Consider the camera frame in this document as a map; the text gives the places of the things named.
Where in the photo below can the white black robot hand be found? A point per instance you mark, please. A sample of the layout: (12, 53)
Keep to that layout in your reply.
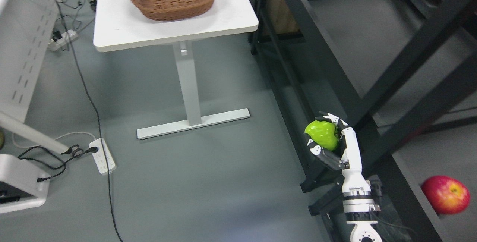
(345, 158)

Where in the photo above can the green apple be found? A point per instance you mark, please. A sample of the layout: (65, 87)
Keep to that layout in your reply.
(324, 133)

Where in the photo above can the white robot forearm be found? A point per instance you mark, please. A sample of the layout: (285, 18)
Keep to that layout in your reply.
(358, 208)

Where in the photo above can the red apple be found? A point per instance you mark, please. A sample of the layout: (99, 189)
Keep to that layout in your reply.
(446, 195)

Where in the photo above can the black metal shelf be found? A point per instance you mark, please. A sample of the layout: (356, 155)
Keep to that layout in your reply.
(403, 74)

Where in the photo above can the white floor power strip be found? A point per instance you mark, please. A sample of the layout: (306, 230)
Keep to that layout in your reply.
(103, 157)

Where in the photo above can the white far power strip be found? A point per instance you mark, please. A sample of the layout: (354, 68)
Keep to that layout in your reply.
(56, 43)

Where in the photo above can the white machine base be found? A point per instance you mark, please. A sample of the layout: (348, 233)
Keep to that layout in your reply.
(19, 184)

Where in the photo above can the white perforated side desk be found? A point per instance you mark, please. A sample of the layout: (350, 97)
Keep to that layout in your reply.
(25, 30)

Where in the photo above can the white pedestal table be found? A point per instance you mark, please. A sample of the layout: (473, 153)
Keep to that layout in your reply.
(119, 25)

